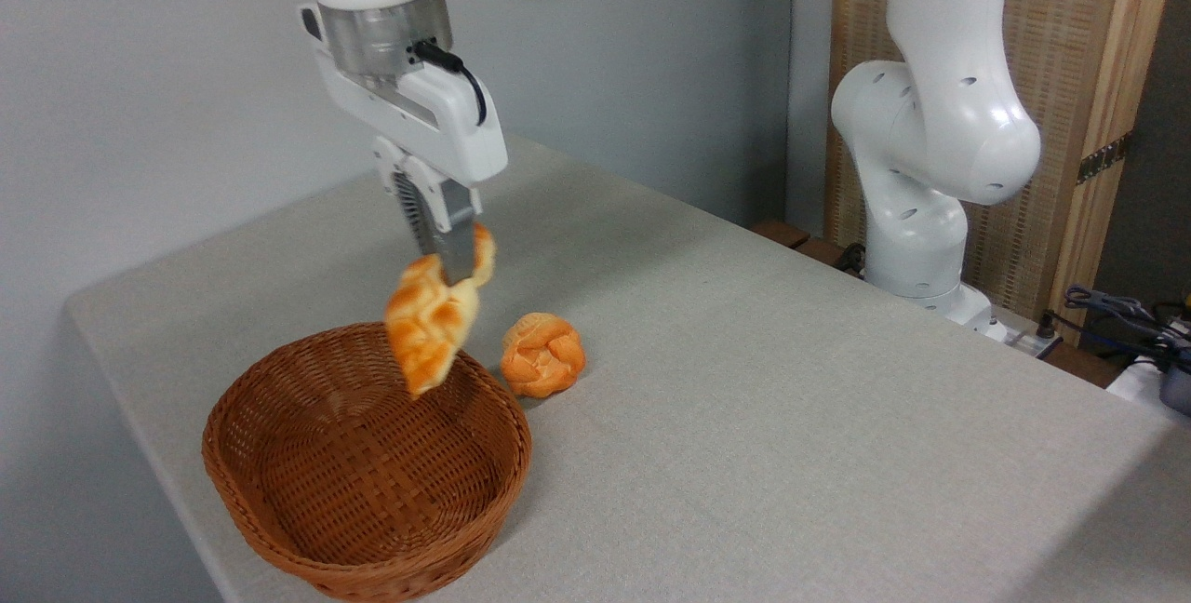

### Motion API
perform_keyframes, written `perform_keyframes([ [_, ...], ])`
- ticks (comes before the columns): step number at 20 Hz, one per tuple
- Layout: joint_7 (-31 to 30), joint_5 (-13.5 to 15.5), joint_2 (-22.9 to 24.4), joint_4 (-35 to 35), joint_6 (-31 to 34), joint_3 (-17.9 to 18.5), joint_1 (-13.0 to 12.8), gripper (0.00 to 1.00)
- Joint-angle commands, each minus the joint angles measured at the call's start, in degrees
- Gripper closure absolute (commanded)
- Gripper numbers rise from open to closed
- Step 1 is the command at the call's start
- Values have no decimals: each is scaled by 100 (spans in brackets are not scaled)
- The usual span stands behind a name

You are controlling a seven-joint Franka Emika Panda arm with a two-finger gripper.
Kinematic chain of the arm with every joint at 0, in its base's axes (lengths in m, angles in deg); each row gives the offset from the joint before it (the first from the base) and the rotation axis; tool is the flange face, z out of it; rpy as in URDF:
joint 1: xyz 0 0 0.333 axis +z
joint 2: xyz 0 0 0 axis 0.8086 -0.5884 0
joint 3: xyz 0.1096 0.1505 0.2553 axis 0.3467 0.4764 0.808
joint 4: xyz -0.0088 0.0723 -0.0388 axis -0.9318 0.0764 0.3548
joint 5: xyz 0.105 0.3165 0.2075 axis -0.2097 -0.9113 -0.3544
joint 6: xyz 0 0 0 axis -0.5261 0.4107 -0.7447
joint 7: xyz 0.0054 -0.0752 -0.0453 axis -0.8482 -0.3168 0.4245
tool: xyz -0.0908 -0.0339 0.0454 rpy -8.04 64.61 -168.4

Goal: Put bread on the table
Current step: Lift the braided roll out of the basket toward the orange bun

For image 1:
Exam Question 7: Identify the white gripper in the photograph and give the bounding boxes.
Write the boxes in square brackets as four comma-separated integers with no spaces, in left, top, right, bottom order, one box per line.
[313,43,510,287]

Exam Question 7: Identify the long striped bread loaf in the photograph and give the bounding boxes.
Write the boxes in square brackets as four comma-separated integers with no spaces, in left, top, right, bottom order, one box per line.
[383,222,497,400]

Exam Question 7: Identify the round orange bread roll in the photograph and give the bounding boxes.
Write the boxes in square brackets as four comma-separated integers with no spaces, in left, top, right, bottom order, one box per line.
[501,312,588,399]

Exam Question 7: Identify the brown wicker basket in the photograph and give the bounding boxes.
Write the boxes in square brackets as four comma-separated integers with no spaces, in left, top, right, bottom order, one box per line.
[202,321,534,603]

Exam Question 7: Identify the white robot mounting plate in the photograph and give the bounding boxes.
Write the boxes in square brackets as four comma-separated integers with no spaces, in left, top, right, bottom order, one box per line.
[968,303,1064,360]

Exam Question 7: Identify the wooden rattan folding screen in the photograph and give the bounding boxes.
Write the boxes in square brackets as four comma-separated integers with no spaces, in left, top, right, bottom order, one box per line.
[823,0,1184,345]

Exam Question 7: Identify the metal screen hinge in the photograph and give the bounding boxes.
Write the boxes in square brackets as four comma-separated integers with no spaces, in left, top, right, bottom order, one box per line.
[1076,130,1134,186]

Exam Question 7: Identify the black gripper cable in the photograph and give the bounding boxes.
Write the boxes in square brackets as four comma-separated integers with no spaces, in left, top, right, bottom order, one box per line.
[412,39,488,127]

